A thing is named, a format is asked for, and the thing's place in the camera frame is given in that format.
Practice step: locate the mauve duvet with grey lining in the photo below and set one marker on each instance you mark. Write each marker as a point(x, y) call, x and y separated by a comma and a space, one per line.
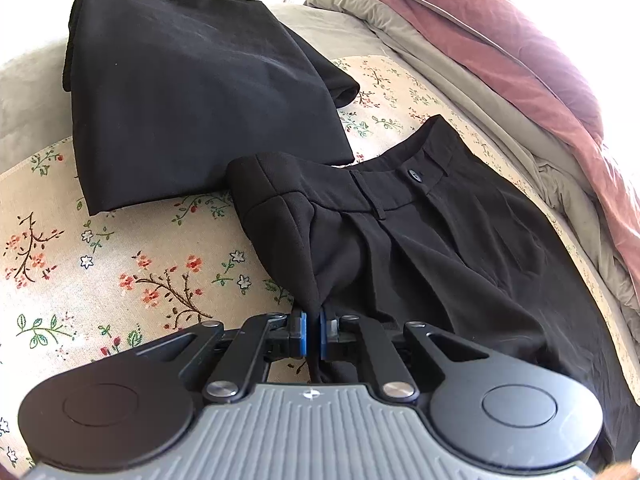
point(475, 25)

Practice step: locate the black pants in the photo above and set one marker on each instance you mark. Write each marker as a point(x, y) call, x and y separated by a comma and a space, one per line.
point(200, 85)
point(450, 260)

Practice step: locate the grey-beige bed cover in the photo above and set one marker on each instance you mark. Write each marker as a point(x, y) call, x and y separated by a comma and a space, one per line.
point(30, 100)

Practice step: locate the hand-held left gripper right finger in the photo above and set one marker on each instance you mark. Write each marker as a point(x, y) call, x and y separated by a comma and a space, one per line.
point(324, 336)

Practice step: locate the folded black pants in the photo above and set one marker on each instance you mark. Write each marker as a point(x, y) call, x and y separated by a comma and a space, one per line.
point(200, 85)

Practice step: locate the floral bed sheet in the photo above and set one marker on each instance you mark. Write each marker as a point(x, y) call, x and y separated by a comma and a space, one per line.
point(125, 270)

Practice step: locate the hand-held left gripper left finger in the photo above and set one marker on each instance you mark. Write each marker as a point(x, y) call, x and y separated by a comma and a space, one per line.
point(300, 334)

